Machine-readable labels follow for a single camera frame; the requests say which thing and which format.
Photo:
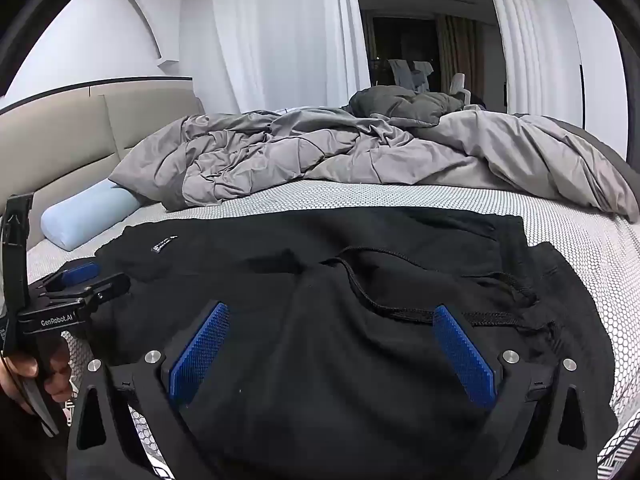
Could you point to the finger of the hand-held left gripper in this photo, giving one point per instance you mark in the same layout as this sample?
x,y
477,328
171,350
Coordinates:
x,y
107,286
75,273

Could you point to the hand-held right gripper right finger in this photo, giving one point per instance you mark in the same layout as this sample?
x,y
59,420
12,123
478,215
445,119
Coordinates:
x,y
462,360

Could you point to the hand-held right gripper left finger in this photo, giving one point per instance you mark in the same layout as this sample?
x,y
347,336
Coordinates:
x,y
197,355

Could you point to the black pants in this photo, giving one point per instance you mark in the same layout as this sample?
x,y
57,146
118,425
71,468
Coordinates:
x,y
325,385

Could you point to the person's left hand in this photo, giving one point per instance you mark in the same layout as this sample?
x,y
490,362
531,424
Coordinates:
x,y
22,375

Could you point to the light blue pillow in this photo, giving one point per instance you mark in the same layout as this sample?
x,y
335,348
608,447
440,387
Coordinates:
x,y
85,215

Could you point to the beige padded headboard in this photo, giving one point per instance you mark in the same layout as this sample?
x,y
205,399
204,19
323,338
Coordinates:
x,y
75,150

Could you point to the bed with honeycomb mesh cover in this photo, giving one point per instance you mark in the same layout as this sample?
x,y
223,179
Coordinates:
x,y
575,230

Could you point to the grey duvet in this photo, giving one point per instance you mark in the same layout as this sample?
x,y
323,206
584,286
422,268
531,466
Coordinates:
x,y
300,160

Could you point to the dark grey blanket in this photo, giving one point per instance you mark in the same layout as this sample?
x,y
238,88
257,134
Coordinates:
x,y
400,102

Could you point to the white chair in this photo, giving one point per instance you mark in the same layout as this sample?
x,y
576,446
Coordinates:
x,y
457,82

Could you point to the grey chair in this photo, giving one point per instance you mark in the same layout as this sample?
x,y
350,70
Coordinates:
x,y
400,72
424,77

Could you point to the white curtain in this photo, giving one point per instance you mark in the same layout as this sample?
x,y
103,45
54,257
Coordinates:
x,y
280,35
530,35

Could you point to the brown curtain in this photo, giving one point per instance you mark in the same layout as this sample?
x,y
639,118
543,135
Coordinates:
x,y
460,50

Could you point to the white wardrobe doors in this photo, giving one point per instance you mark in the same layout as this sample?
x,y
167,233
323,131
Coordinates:
x,y
595,60

